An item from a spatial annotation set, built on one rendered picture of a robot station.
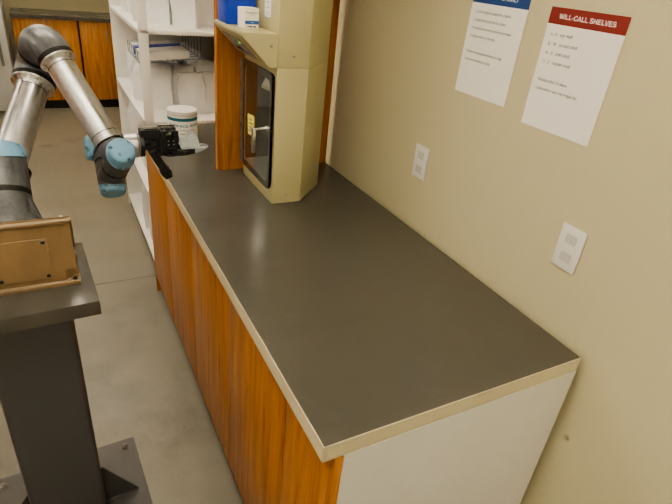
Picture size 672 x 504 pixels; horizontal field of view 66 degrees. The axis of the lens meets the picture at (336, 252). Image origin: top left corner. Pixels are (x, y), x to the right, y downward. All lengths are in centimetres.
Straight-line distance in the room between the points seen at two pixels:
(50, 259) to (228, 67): 102
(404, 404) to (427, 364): 15
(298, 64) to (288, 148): 28
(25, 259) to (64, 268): 9
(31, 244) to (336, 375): 78
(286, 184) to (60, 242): 81
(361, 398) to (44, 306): 78
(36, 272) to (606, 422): 143
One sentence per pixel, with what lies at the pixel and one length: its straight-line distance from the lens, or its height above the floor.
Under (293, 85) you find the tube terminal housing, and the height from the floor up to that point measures 136.
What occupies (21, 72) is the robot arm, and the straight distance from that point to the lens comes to 177.
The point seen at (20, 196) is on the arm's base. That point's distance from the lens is 144.
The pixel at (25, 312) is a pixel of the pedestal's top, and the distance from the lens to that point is 140.
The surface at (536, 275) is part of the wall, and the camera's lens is 148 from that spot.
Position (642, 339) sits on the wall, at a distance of 134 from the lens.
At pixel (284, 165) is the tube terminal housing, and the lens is 184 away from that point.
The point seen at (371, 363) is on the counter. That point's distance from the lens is 119.
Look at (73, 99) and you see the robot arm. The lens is 162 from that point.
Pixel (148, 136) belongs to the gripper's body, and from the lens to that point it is 172.
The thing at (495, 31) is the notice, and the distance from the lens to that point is 156.
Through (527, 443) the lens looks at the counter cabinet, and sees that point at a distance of 151.
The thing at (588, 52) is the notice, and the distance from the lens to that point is 136.
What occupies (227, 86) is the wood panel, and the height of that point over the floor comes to 127.
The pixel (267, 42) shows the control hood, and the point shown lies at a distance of 172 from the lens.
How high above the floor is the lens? 171
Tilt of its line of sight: 29 degrees down
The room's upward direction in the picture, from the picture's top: 7 degrees clockwise
